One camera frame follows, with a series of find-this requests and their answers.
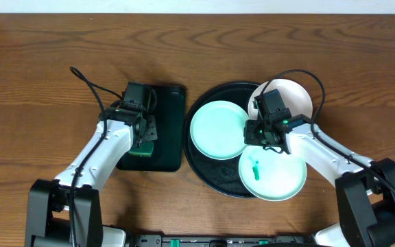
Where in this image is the mint green plate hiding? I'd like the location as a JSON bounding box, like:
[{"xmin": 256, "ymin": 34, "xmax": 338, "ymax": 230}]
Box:
[
  {"xmin": 190, "ymin": 100, "xmax": 249, "ymax": 160},
  {"xmin": 239, "ymin": 146, "xmax": 307, "ymax": 202}
]

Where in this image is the black round tray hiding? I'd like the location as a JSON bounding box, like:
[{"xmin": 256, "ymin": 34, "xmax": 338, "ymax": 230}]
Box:
[{"xmin": 183, "ymin": 82, "xmax": 260, "ymax": 198}]

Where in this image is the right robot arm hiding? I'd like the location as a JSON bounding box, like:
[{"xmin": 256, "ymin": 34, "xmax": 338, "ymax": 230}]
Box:
[{"xmin": 239, "ymin": 115, "xmax": 395, "ymax": 246}]

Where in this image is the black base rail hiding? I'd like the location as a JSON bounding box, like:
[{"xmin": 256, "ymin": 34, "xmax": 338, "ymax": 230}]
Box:
[{"xmin": 124, "ymin": 235, "xmax": 317, "ymax": 247}]

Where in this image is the black rectangular tray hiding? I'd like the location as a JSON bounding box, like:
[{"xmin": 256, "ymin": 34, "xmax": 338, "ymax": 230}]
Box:
[{"xmin": 116, "ymin": 85, "xmax": 186, "ymax": 172}]

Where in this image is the mint green plate front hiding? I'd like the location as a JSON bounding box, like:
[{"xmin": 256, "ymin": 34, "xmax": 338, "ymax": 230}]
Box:
[{"xmin": 239, "ymin": 146, "xmax": 307, "ymax": 202}]

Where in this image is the green sponge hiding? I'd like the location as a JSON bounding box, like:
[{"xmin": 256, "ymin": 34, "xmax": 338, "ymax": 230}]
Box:
[{"xmin": 128, "ymin": 142, "xmax": 154, "ymax": 157}]

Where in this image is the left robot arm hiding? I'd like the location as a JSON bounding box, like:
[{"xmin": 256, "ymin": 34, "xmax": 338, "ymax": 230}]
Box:
[{"xmin": 25, "ymin": 107, "xmax": 157, "ymax": 246}]

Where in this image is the white pink plate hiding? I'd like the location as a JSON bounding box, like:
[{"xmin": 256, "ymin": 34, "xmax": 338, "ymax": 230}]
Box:
[{"xmin": 248, "ymin": 79, "xmax": 313, "ymax": 120}]

